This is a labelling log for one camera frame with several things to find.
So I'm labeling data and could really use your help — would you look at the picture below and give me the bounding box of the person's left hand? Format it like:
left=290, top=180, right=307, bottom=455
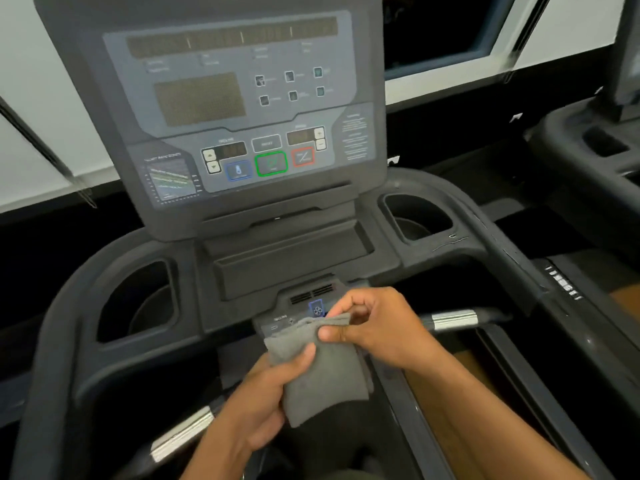
left=218, top=343, right=317, bottom=452

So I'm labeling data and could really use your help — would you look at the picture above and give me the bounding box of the person's right hand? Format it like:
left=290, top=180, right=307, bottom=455
left=318, top=287, right=437, bottom=374

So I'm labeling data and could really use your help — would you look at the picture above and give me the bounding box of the grey cleaning cloth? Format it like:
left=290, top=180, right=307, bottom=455
left=263, top=313, right=375, bottom=429

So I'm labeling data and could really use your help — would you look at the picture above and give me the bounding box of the person's right forearm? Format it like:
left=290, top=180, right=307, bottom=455
left=406, top=345, right=593, bottom=480

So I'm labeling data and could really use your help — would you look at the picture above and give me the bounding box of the person's left forearm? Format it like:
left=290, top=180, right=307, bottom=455
left=180, top=428, right=256, bottom=480

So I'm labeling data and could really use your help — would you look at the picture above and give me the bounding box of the grey treadmill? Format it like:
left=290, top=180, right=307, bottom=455
left=10, top=167, right=640, bottom=480

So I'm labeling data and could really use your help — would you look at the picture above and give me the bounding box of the silver treadmill pulse grip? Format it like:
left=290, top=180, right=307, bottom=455
left=150, top=406, right=216, bottom=464
left=431, top=309, right=480, bottom=332

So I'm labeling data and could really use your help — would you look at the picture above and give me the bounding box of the grey treadmill console panel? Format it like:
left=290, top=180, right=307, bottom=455
left=33, top=0, right=389, bottom=243

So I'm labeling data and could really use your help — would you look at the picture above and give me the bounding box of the neighbouring dark treadmill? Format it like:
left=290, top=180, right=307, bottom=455
left=527, top=0, right=640, bottom=230

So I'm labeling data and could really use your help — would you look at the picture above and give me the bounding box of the dark framed wall window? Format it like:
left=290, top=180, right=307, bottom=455
left=382, top=0, right=518, bottom=81

